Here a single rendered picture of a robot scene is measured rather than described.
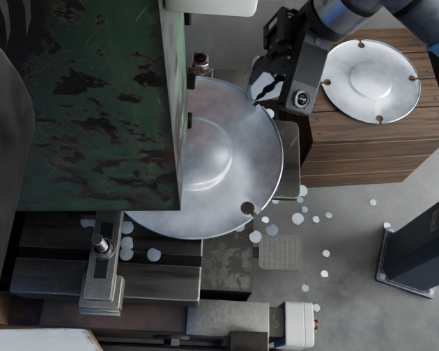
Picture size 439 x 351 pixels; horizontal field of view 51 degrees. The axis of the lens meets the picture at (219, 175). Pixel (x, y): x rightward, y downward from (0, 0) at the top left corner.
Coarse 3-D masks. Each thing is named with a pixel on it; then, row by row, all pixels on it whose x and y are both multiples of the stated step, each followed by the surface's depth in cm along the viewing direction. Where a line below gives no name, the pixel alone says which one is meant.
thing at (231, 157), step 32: (192, 96) 79; (224, 96) 79; (192, 128) 76; (224, 128) 76; (256, 128) 77; (192, 160) 73; (224, 160) 73; (256, 160) 74; (192, 192) 72; (224, 192) 72; (256, 192) 72; (160, 224) 69; (192, 224) 70; (224, 224) 70
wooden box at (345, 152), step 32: (384, 32) 141; (416, 64) 137; (320, 96) 131; (320, 128) 127; (352, 128) 127; (384, 128) 128; (416, 128) 128; (320, 160) 137; (352, 160) 139; (384, 160) 141; (416, 160) 143
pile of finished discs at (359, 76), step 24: (336, 48) 138; (360, 48) 138; (384, 48) 139; (336, 72) 134; (360, 72) 134; (384, 72) 134; (408, 72) 136; (336, 96) 131; (360, 96) 132; (384, 96) 132; (408, 96) 132; (360, 120) 128; (384, 120) 129
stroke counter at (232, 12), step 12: (168, 0) 19; (180, 0) 19; (192, 0) 19; (204, 0) 19; (216, 0) 19; (228, 0) 19; (240, 0) 19; (252, 0) 19; (180, 12) 20; (192, 12) 20; (204, 12) 20; (216, 12) 20; (228, 12) 20; (240, 12) 20; (252, 12) 20
